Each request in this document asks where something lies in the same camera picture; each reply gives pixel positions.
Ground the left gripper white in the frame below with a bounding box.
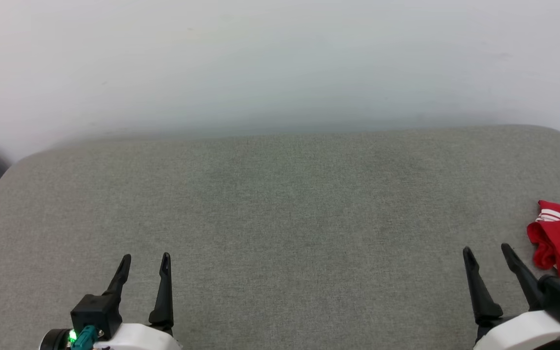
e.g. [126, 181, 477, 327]
[93, 252, 183, 350]

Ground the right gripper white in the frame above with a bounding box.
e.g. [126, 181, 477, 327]
[463, 243, 560, 350]

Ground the grey fabric sofa seat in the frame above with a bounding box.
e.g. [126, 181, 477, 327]
[0, 125, 560, 350]

